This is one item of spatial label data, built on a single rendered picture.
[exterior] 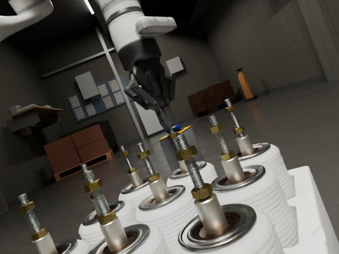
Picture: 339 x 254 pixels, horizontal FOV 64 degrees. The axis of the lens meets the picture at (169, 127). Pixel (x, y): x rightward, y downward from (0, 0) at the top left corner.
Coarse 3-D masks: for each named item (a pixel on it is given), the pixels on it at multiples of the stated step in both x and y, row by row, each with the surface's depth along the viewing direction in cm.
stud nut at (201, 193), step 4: (208, 184) 25; (200, 188) 24; (204, 188) 24; (208, 188) 24; (192, 192) 25; (196, 192) 24; (200, 192) 24; (204, 192) 24; (208, 192) 24; (192, 196) 25; (196, 196) 24; (200, 196) 24; (204, 196) 24
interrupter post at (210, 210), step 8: (208, 200) 24; (216, 200) 24; (200, 208) 24; (208, 208) 24; (216, 208) 24; (200, 216) 25; (208, 216) 24; (216, 216) 24; (224, 216) 25; (208, 224) 24; (216, 224) 24; (224, 224) 24; (208, 232) 24; (216, 232) 24
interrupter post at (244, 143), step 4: (248, 136) 46; (236, 140) 46; (240, 140) 45; (244, 140) 45; (248, 140) 45; (240, 144) 46; (244, 144) 45; (248, 144) 45; (240, 148) 46; (244, 148) 45; (248, 148) 45; (252, 148) 46; (244, 152) 46; (248, 152) 45; (252, 152) 45
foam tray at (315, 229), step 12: (300, 168) 50; (300, 180) 45; (312, 180) 45; (300, 192) 41; (312, 192) 40; (300, 204) 38; (312, 204) 36; (300, 216) 35; (312, 216) 34; (324, 216) 41; (300, 228) 32; (312, 228) 31; (324, 228) 33; (300, 240) 30; (312, 240) 29; (324, 240) 29; (336, 240) 47; (288, 252) 29; (300, 252) 28; (312, 252) 28; (324, 252) 27; (336, 252) 37
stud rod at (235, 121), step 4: (224, 100) 46; (228, 100) 45; (228, 104) 46; (232, 112) 46; (232, 116) 46; (236, 116) 46; (236, 120) 46; (236, 124) 46; (236, 128) 46; (240, 136) 46; (244, 136) 46
